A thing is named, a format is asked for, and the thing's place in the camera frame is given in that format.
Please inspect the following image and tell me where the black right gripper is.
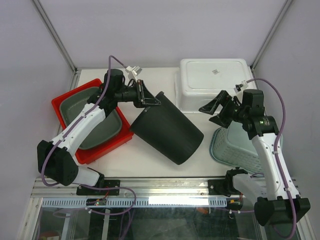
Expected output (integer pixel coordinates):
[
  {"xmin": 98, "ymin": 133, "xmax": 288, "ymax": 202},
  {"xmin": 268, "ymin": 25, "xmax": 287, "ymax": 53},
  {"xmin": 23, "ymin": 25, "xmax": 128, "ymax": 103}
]
[{"xmin": 198, "ymin": 90, "xmax": 249, "ymax": 129}]

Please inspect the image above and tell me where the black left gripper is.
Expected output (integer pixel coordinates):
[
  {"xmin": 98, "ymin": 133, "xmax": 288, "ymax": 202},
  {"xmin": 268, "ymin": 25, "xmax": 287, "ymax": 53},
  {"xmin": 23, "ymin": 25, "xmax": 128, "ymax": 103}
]
[{"xmin": 115, "ymin": 79, "xmax": 161, "ymax": 108}]

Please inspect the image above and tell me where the black ribbed waste bin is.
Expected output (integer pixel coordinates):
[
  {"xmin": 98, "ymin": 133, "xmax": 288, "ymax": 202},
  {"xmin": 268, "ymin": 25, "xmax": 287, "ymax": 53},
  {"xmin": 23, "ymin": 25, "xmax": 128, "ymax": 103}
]
[{"xmin": 130, "ymin": 91, "xmax": 204, "ymax": 165}]

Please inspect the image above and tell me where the white plastic tub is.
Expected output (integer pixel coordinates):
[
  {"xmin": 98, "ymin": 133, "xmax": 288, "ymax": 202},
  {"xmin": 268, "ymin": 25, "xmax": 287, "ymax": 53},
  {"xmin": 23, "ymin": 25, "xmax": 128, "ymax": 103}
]
[{"xmin": 174, "ymin": 58, "xmax": 253, "ymax": 113}]

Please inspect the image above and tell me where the light teal perforated basket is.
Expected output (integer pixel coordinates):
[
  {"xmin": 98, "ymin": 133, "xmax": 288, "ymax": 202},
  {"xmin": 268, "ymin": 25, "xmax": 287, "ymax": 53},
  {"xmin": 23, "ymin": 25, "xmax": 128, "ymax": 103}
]
[{"xmin": 208, "ymin": 122, "xmax": 285, "ymax": 175}]

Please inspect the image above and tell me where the grey-green plastic basin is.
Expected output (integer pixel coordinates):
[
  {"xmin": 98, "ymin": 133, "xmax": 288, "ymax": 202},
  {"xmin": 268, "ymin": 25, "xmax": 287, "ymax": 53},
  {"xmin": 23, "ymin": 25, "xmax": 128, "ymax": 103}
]
[{"xmin": 59, "ymin": 86, "xmax": 123, "ymax": 150}]

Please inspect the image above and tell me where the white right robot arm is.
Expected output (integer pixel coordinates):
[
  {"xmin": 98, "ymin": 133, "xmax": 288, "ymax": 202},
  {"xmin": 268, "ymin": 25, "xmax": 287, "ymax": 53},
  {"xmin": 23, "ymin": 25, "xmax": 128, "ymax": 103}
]
[{"xmin": 199, "ymin": 89, "xmax": 311, "ymax": 226}]

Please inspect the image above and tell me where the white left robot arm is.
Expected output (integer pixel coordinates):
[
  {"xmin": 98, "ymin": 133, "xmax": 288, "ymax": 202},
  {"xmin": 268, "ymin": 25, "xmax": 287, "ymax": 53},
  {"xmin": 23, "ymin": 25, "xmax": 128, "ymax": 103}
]
[{"xmin": 37, "ymin": 66, "xmax": 161, "ymax": 195}]

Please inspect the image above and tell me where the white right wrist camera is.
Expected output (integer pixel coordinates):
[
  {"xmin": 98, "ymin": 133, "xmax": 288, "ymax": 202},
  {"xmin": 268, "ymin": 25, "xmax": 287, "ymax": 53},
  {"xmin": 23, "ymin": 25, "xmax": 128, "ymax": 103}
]
[{"xmin": 234, "ymin": 80, "xmax": 248, "ymax": 93}]

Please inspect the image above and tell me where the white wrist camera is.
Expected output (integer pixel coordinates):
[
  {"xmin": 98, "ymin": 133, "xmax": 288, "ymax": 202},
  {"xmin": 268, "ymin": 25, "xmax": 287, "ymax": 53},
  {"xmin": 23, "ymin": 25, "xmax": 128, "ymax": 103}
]
[
  {"xmin": 125, "ymin": 66, "xmax": 142, "ymax": 76},
  {"xmin": 234, "ymin": 80, "xmax": 248, "ymax": 93}
]

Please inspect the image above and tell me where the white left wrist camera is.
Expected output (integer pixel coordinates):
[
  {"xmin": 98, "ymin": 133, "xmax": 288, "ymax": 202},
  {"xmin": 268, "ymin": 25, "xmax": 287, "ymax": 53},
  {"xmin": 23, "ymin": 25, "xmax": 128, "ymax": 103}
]
[{"xmin": 125, "ymin": 66, "xmax": 142, "ymax": 76}]

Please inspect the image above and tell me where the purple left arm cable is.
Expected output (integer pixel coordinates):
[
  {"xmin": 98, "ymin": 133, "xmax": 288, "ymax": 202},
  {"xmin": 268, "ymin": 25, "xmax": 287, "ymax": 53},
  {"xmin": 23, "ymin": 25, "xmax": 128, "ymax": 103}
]
[{"xmin": 40, "ymin": 55, "xmax": 130, "ymax": 187}]

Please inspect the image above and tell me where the aluminium mounting rail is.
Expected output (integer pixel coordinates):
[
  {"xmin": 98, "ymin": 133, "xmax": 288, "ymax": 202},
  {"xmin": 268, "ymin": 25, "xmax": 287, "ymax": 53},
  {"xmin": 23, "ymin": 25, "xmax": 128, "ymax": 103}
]
[{"xmin": 32, "ymin": 177, "xmax": 298, "ymax": 198}]

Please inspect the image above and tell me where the white slotted cable duct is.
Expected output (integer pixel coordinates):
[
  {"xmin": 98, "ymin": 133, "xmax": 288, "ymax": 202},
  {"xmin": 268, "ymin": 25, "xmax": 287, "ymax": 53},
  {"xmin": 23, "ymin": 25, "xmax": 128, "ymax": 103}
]
[{"xmin": 42, "ymin": 196, "xmax": 227, "ymax": 208}]

